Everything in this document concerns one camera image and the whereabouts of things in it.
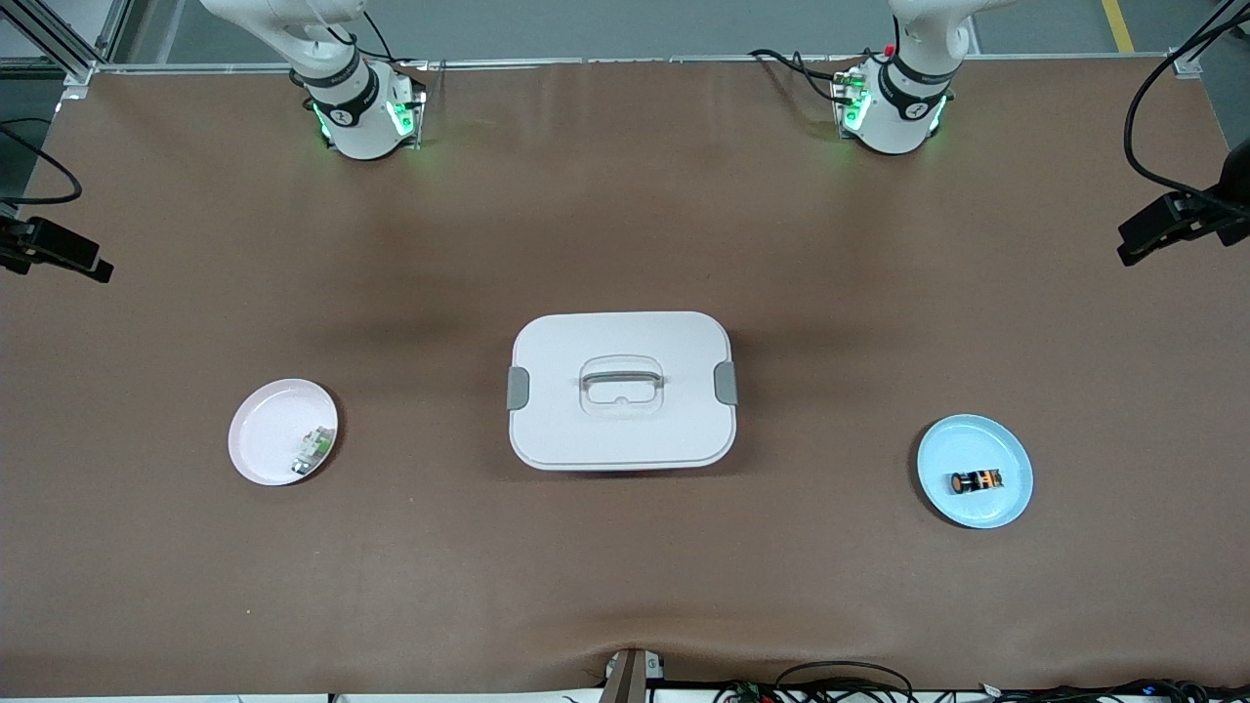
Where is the brown metal bracket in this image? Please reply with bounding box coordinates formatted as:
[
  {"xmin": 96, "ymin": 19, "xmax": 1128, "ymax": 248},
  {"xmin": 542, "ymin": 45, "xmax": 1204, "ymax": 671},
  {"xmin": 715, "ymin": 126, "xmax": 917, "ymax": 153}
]
[{"xmin": 599, "ymin": 647, "xmax": 667, "ymax": 703}]

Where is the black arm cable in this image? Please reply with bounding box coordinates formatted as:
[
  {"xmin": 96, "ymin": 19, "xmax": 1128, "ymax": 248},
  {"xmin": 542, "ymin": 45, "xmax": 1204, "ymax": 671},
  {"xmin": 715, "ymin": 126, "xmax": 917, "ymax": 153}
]
[
  {"xmin": 0, "ymin": 122, "xmax": 82, "ymax": 206},
  {"xmin": 1123, "ymin": 0, "xmax": 1250, "ymax": 196}
]

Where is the green push button switch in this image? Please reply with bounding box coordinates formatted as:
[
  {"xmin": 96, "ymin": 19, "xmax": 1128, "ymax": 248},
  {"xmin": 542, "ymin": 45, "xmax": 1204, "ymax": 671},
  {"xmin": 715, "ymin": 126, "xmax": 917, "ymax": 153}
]
[{"xmin": 292, "ymin": 428, "xmax": 334, "ymax": 476}]

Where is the silver table edge rail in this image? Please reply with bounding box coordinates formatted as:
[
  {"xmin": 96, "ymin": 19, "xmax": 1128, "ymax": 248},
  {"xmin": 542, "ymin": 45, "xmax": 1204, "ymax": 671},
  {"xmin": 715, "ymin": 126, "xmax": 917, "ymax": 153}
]
[{"xmin": 93, "ymin": 56, "xmax": 1178, "ymax": 72}]

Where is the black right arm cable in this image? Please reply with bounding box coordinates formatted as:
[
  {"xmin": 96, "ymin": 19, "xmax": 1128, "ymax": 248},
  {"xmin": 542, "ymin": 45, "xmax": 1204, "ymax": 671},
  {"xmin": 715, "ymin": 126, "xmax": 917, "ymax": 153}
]
[{"xmin": 0, "ymin": 122, "xmax": 82, "ymax": 206}]

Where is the aluminium frame profile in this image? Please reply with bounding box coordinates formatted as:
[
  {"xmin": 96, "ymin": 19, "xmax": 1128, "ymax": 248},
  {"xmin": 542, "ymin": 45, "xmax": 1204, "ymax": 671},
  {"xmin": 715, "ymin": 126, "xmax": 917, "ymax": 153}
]
[
  {"xmin": 0, "ymin": 0, "xmax": 133, "ymax": 99},
  {"xmin": 1167, "ymin": 0, "xmax": 1250, "ymax": 79}
]

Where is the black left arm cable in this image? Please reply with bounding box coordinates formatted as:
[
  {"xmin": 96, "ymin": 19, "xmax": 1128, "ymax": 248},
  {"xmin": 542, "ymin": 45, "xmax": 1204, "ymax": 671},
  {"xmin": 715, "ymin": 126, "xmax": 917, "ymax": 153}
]
[{"xmin": 1123, "ymin": 0, "xmax": 1250, "ymax": 196}]

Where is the pink round plate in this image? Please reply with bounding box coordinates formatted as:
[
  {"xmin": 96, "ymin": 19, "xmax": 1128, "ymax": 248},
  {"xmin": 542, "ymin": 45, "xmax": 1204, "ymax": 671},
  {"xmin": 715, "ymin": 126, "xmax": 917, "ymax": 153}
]
[{"xmin": 228, "ymin": 378, "xmax": 340, "ymax": 487}]

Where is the black base cable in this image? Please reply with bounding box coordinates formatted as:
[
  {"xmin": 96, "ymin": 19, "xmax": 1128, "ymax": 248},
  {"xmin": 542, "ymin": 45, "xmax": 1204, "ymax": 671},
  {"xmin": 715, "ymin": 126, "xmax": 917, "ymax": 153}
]
[
  {"xmin": 361, "ymin": 8, "xmax": 431, "ymax": 99},
  {"xmin": 750, "ymin": 49, "xmax": 860, "ymax": 108}
]

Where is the light blue round plate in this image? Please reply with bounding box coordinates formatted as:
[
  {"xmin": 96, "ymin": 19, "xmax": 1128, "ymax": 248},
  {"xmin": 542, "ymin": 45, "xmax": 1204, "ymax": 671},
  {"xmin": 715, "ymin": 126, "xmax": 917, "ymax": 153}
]
[{"xmin": 916, "ymin": 414, "xmax": 1034, "ymax": 530}]

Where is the brown table cover sheet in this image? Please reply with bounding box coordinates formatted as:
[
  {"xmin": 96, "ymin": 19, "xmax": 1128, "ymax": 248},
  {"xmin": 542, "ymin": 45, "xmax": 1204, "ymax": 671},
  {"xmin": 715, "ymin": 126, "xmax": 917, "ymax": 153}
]
[{"xmin": 0, "ymin": 61, "xmax": 1250, "ymax": 699}]

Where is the white lidded storage box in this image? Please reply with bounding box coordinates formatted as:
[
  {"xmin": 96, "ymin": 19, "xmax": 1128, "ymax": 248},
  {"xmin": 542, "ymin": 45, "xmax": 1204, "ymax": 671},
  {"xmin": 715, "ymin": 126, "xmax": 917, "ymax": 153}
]
[{"xmin": 507, "ymin": 310, "xmax": 740, "ymax": 473}]

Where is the black looped cable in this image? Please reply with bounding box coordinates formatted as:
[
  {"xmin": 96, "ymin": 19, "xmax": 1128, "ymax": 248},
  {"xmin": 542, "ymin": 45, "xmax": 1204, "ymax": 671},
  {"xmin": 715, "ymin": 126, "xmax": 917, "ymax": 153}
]
[{"xmin": 776, "ymin": 661, "xmax": 914, "ymax": 703}]

